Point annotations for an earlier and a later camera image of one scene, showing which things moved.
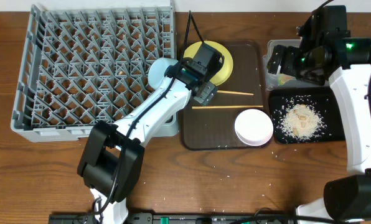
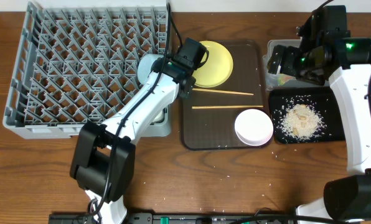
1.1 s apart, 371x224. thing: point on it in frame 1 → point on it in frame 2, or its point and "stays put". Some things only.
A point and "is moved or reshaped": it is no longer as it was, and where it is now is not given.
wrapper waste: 283,78 stays put
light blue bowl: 157,69 is moved or reshaped
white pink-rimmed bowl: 253,127 stays put
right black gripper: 290,53 stays put
